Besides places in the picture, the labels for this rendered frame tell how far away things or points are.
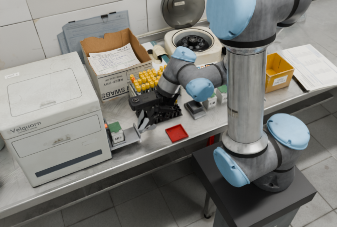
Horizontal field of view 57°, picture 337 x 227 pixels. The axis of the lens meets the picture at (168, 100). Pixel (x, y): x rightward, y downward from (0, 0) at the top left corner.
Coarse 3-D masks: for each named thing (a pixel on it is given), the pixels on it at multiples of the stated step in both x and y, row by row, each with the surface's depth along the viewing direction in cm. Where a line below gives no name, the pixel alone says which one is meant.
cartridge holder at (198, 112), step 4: (192, 100) 129; (184, 104) 130; (188, 104) 127; (192, 104) 130; (196, 104) 130; (200, 104) 128; (188, 108) 128; (192, 108) 125; (196, 108) 125; (200, 108) 126; (192, 112) 126; (196, 112) 126; (200, 112) 127; (204, 112) 127; (192, 116) 127; (196, 116) 125; (200, 116) 126
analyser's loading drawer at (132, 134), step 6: (108, 132) 112; (126, 132) 116; (132, 132) 116; (138, 132) 114; (108, 138) 114; (126, 138) 114; (132, 138) 114; (138, 138) 114; (114, 144) 111; (120, 144) 112; (126, 144) 113
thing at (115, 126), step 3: (114, 123) 110; (117, 123) 110; (108, 126) 110; (111, 126) 110; (114, 126) 109; (117, 126) 109; (120, 126) 110; (111, 129) 108; (114, 129) 108; (117, 129) 108; (120, 129) 109; (111, 132) 108
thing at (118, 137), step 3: (108, 129) 112; (114, 132) 108; (117, 132) 109; (120, 132) 109; (111, 135) 108; (114, 135) 108; (117, 135) 109; (120, 135) 110; (114, 138) 109; (117, 138) 110; (120, 138) 111; (123, 138) 111; (114, 141) 110; (117, 141) 111; (120, 141) 112
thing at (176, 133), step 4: (180, 124) 123; (168, 128) 122; (172, 128) 122; (176, 128) 122; (180, 128) 122; (168, 132) 121; (172, 132) 121; (176, 132) 121; (180, 132) 121; (184, 132) 121; (168, 136) 120; (172, 136) 119; (176, 136) 119; (180, 136) 119; (184, 136) 119; (188, 136) 119; (172, 140) 117; (176, 140) 117
